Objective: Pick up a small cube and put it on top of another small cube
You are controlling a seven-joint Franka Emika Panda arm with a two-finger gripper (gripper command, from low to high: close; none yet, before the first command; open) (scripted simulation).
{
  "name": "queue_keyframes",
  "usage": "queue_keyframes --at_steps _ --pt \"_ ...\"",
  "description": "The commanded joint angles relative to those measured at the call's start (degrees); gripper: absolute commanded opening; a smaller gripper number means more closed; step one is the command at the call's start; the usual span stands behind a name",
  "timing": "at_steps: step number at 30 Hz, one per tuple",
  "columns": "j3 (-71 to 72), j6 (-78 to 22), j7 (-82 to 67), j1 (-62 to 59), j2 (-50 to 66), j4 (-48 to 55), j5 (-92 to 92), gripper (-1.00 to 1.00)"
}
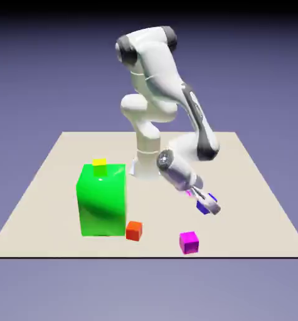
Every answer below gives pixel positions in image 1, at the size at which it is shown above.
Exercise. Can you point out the small yellow cube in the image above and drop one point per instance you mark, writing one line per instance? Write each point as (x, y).
(99, 162)

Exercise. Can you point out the small red cube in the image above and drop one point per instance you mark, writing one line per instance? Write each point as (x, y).
(133, 232)

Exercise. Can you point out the large green box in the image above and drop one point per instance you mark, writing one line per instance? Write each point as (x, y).
(101, 200)

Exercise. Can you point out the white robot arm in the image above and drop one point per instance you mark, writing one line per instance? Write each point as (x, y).
(158, 75)

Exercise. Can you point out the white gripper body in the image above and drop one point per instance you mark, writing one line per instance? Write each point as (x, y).
(213, 207)

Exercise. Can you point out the small blue cube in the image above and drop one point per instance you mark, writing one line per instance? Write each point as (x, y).
(201, 208)

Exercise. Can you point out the small magenta cube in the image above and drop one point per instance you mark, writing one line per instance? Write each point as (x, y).
(188, 243)

